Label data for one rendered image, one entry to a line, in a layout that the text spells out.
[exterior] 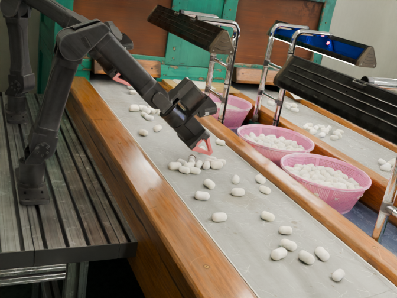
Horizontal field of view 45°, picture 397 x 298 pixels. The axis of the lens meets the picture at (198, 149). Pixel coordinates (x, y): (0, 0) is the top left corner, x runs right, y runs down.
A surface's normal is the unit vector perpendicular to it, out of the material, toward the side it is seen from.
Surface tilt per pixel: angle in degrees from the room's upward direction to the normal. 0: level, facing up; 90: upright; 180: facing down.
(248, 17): 90
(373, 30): 90
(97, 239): 0
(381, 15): 90
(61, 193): 0
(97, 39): 90
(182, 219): 0
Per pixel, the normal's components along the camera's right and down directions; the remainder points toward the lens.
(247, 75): 0.42, -0.03
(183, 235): 0.15, -0.93
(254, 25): 0.39, 0.37
